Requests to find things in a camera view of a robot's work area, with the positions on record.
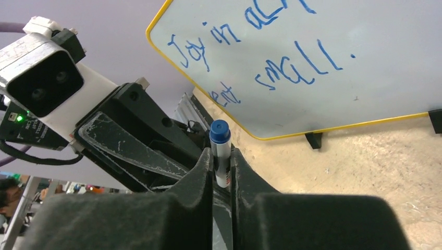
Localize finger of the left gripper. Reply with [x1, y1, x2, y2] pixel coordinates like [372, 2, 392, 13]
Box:
[97, 83, 202, 163]

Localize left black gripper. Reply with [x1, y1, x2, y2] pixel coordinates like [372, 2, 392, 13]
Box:
[1, 104, 193, 192]

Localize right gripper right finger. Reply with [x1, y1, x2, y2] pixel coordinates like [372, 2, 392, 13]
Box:
[231, 149, 410, 249]

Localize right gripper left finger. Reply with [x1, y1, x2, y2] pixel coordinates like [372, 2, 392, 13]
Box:
[20, 148, 213, 249]

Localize whiteboard marker pen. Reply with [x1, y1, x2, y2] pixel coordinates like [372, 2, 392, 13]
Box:
[211, 140, 231, 188]

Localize yellow framed whiteboard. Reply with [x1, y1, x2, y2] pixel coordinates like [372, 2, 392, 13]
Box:
[146, 1, 441, 148]

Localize blue marker cap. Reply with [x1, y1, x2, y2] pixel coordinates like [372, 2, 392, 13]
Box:
[209, 119, 231, 144]

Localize person in background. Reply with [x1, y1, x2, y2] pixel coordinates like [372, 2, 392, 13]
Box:
[1, 178, 23, 234]

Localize aluminium table frame rail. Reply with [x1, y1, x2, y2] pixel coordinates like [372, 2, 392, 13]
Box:
[173, 93, 213, 133]

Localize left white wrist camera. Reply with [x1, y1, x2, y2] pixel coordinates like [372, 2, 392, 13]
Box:
[1, 16, 117, 142]

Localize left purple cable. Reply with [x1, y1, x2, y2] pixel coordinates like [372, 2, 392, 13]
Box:
[0, 21, 33, 168]

